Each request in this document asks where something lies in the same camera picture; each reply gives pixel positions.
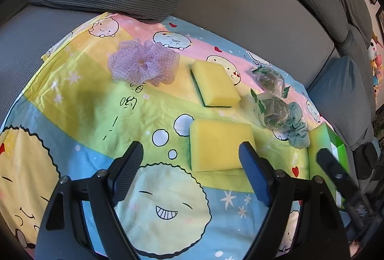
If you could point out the colourful plush toys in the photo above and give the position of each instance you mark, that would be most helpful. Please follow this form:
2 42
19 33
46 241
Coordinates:
376 59

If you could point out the clear plastic bag green print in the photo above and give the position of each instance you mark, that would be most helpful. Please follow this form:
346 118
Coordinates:
274 114
268 81

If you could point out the green cardboard box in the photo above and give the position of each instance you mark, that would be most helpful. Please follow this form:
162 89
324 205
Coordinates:
319 140

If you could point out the printed cartoon blanket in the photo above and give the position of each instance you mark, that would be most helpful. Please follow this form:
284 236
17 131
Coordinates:
90 110

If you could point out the dark round cushion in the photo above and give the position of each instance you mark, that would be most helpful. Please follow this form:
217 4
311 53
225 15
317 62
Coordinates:
364 159

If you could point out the green fluffy scrunchie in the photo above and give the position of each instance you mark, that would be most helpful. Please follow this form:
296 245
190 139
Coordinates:
298 128

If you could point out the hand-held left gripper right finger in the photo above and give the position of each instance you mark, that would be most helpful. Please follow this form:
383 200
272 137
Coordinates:
255 176

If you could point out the purple mesh scrunchie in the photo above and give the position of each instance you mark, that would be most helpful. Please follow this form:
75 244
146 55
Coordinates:
144 63

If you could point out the grey sofa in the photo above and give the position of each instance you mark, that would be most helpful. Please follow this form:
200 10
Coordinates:
240 17

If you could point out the yellow sponge with green pad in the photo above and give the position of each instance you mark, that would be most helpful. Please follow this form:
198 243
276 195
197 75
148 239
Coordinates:
219 143
214 83

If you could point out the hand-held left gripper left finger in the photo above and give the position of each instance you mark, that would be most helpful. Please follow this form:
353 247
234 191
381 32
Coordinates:
129 170

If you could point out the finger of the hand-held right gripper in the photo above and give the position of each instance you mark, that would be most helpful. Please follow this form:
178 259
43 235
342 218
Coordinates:
327 162

